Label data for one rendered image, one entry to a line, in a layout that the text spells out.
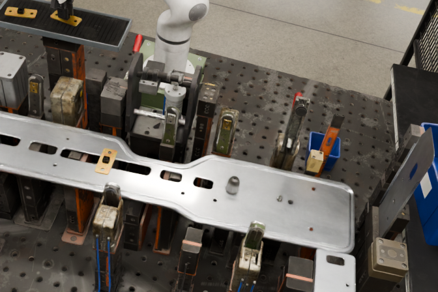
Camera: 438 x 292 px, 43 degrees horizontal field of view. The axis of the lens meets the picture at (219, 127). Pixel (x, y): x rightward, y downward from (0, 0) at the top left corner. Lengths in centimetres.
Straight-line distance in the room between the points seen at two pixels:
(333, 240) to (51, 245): 80
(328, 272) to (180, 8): 88
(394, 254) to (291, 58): 227
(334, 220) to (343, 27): 257
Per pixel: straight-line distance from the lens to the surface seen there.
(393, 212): 144
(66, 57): 172
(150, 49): 216
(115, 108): 158
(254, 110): 212
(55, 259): 170
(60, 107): 159
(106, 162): 150
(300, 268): 142
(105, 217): 135
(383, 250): 142
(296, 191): 152
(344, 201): 155
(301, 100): 145
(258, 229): 129
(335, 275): 141
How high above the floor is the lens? 217
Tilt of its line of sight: 46 degrees down
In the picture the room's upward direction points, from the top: 11 degrees clockwise
